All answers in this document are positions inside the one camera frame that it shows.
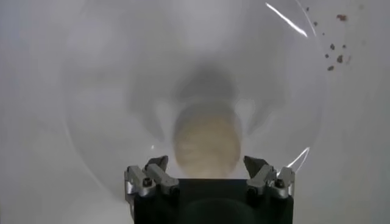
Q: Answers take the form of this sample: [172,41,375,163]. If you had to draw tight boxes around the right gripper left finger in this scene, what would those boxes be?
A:
[124,155,180,202]

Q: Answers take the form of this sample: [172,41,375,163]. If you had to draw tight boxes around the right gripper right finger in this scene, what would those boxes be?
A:
[243,155,296,200]

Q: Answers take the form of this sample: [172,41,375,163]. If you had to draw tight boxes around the white steamed baozi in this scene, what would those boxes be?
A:
[172,102,243,180]

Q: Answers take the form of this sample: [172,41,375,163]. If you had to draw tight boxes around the white round plate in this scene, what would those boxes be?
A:
[62,0,327,203]

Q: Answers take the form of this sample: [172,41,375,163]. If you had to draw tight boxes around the brown crumbs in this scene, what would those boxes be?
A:
[304,5,351,72]

